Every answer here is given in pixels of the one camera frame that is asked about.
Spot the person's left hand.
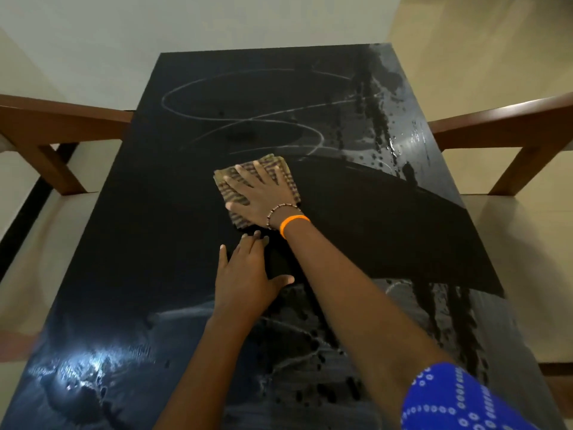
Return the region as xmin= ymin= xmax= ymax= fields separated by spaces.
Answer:
xmin=211 ymin=230 xmax=296 ymax=324

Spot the person's right hand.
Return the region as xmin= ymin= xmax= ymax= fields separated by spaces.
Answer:
xmin=223 ymin=159 xmax=300 ymax=228

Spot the checkered brown cloth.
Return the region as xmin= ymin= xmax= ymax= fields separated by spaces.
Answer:
xmin=212 ymin=153 xmax=301 ymax=230

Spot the person's right forearm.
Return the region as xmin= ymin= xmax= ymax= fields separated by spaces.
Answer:
xmin=281 ymin=219 xmax=453 ymax=426

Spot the person's left forearm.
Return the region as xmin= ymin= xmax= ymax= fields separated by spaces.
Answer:
xmin=154 ymin=311 xmax=251 ymax=430

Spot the orange wristband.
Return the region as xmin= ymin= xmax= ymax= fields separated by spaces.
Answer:
xmin=279 ymin=214 xmax=311 ymax=240

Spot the black table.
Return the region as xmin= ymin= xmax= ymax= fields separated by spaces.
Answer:
xmin=0 ymin=42 xmax=556 ymax=430

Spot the blue patterned dress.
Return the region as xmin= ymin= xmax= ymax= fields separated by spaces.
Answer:
xmin=401 ymin=362 xmax=538 ymax=430

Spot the wooden chair grey backrest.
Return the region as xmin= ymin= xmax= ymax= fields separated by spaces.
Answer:
xmin=0 ymin=93 xmax=135 ymax=368
xmin=427 ymin=91 xmax=573 ymax=410

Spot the beaded bracelet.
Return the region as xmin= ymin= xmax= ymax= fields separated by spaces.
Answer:
xmin=265 ymin=202 xmax=301 ymax=230

